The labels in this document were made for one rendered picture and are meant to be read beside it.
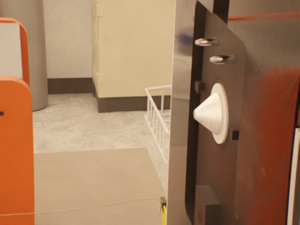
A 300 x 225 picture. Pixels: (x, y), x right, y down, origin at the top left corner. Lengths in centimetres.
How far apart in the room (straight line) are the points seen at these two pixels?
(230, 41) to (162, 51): 323
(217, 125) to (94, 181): 98
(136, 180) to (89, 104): 249
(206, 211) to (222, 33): 18
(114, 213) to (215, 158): 80
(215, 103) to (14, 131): 43
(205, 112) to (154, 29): 317
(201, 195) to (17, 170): 40
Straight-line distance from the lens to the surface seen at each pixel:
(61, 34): 419
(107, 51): 385
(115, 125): 382
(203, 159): 78
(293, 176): 51
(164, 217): 110
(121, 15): 381
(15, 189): 109
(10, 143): 106
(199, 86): 76
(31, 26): 387
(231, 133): 64
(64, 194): 159
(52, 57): 422
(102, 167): 171
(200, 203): 75
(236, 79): 65
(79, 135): 368
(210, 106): 69
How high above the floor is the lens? 146
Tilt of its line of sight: 22 degrees down
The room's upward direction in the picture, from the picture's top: 2 degrees clockwise
